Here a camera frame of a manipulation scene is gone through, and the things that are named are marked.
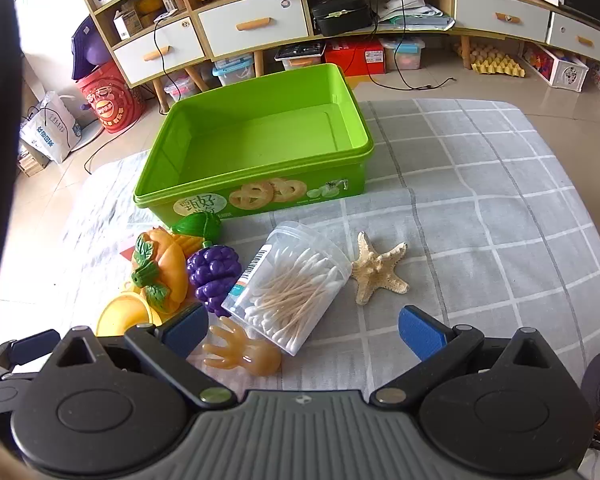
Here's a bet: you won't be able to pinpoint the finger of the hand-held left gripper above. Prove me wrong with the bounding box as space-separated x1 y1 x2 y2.
0 329 62 384

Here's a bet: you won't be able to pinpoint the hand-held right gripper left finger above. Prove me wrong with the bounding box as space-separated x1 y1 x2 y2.
42 302 238 409

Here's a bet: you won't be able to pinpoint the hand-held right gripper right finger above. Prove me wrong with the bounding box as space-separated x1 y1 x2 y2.
369 305 561 408

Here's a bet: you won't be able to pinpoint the purple toy grapes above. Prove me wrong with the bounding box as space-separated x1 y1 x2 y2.
186 241 242 317

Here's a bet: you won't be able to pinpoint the orange toy pumpkin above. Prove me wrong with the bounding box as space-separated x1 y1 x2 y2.
131 227 188 313

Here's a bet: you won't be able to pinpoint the yellow plastic bowl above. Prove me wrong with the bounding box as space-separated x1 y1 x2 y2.
96 282 163 338

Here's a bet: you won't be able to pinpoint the amber rubber toy hand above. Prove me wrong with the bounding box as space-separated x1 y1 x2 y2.
201 317 282 376

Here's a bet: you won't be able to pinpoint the beige starfish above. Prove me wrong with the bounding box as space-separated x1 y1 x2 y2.
351 231 411 306

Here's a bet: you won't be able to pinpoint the toy corn green husk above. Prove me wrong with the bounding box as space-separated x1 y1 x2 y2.
170 211 224 256

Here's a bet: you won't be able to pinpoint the clear cotton swab jar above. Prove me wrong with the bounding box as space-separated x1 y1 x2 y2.
221 221 353 356

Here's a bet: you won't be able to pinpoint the green plastic box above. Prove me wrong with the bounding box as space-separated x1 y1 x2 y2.
133 64 375 226

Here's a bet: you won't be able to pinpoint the dark purple roll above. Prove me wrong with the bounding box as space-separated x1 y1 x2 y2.
580 350 600 416

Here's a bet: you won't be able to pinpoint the wooden blocks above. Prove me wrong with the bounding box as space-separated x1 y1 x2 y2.
17 142 51 177

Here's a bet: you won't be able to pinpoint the white round stand base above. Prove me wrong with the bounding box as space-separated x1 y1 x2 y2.
70 125 106 152

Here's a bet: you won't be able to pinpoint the white shopping bag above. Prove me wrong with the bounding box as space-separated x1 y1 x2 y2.
19 91 83 163

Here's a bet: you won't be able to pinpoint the red printed bucket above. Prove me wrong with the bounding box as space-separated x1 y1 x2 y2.
76 62 146 133

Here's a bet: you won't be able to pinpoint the clear storage box pink contents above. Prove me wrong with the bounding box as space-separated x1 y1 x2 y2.
164 72 201 103

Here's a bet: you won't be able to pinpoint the clear storage box blue lid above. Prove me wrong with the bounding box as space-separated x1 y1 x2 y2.
212 57 256 87

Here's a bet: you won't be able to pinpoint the yellow egg tray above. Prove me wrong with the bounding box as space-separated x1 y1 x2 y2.
472 42 526 78

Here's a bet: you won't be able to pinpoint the red cardboard box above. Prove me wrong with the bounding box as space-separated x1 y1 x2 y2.
325 40 386 77

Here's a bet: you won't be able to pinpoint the black flat box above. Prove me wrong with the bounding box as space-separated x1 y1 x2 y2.
275 42 327 72

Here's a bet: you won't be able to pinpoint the purple plush toy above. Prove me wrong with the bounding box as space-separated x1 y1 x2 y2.
71 15 112 81

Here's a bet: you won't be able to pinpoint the white printed crate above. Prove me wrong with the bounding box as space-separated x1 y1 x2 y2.
522 42 590 92

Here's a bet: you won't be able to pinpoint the small white carton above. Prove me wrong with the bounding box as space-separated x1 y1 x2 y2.
113 7 143 40

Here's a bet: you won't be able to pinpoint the yellow round object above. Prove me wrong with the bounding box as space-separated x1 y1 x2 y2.
135 0 163 21

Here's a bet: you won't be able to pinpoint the pile of white bags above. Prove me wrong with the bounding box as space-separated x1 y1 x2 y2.
377 0 456 28

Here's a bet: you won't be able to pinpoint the black carrying case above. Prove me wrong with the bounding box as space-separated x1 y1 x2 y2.
312 0 376 37

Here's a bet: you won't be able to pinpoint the black power cable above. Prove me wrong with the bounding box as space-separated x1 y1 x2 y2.
152 12 191 117
367 0 456 92

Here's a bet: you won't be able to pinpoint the white drawer orange handle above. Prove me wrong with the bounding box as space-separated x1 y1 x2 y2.
454 0 552 43
198 0 311 43
547 11 600 63
112 17 206 86

